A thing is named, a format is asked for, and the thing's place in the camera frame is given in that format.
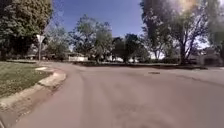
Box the row of trees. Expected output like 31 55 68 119
44 13 158 64

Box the grass lawn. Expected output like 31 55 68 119
0 60 52 99

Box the triangular road sign on pole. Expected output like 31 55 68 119
35 33 46 64

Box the reddish grey asphalt road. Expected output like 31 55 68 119
0 61 224 128

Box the pale concrete kerb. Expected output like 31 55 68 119
0 66 68 112

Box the brown low building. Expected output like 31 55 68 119
198 48 224 67

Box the large dense green tree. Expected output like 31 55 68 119
0 0 54 61

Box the shaded grass verge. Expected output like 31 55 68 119
73 60 208 70

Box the white low house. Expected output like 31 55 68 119
67 52 90 63

